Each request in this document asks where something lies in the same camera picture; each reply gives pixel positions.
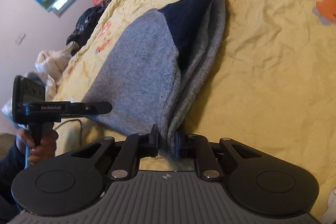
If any person's left hand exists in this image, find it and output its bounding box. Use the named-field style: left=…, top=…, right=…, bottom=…
left=15, top=128, right=59, bottom=164

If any yellow floral quilt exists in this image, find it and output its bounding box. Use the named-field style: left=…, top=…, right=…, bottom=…
left=52, top=0, right=336, bottom=222

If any white crumpled garment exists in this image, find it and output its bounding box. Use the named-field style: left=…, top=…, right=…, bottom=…
left=0, top=41, right=79, bottom=122

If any navy and grey knit sweater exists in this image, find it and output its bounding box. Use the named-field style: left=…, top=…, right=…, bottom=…
left=83, top=0, right=226, bottom=155

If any dark patterned cloth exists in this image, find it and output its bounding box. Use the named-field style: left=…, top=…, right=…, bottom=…
left=66, top=0, right=112, bottom=56

